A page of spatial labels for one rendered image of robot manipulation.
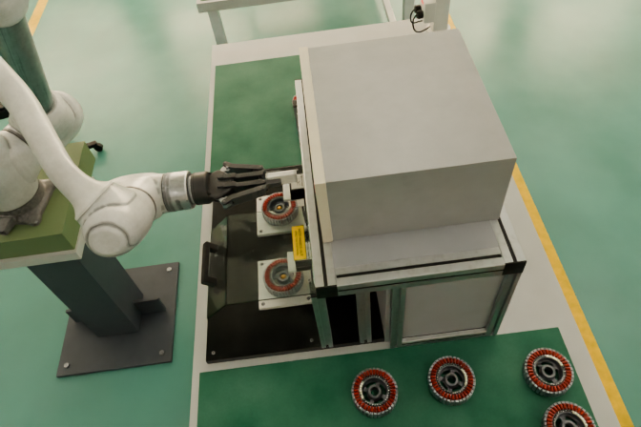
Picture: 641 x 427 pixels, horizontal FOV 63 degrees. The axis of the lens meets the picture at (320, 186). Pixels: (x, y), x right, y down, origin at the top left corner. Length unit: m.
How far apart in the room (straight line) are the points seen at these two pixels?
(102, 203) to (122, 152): 2.12
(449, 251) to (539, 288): 0.48
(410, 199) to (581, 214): 1.73
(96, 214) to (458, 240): 0.73
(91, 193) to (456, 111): 0.75
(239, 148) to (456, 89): 0.94
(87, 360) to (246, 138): 1.18
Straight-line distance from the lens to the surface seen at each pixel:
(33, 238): 1.83
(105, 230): 1.05
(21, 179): 1.80
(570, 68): 3.51
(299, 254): 1.22
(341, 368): 1.43
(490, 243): 1.19
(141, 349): 2.44
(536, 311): 1.55
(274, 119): 1.98
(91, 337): 2.56
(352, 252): 1.15
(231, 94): 2.13
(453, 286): 1.23
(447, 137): 1.09
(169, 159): 3.05
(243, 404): 1.44
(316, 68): 1.26
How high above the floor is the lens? 2.09
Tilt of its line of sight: 51 degrees down
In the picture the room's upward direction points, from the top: 8 degrees counter-clockwise
